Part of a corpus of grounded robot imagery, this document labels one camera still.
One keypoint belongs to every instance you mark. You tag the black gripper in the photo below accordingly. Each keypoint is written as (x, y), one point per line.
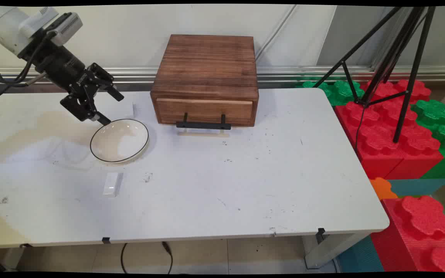
(62, 65)

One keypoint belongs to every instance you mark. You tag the small white block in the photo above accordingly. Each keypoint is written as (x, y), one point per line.
(133, 110)

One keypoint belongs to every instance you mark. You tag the white bowl with black rim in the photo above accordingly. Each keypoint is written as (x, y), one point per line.
(119, 141)

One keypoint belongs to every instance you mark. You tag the white rectangular cutlery rest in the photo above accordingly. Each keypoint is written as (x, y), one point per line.
(112, 184)

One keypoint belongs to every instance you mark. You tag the brown wooden drawer cabinet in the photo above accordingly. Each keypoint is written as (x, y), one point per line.
(207, 63)

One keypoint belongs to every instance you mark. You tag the black table clip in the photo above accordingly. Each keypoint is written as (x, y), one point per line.
(106, 240)
(320, 233)

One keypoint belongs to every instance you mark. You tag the green foam block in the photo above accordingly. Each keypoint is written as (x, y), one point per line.
(444, 135)
(340, 92)

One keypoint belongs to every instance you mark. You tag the white table leg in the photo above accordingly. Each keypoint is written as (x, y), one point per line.
(328, 249)

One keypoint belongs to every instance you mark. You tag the black tripod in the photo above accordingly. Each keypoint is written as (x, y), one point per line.
(388, 58)

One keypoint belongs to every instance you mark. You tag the large red foam block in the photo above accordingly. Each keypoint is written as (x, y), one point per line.
(388, 143)

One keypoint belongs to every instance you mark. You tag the orange foam piece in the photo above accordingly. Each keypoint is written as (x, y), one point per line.
(383, 188)

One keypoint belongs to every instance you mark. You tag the teal foam block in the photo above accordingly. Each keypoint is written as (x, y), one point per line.
(419, 187)
(359, 256)

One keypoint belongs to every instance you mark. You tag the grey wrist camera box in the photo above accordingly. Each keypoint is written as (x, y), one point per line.
(66, 25)

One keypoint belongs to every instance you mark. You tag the aluminium wall rail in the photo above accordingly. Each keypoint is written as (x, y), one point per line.
(307, 73)

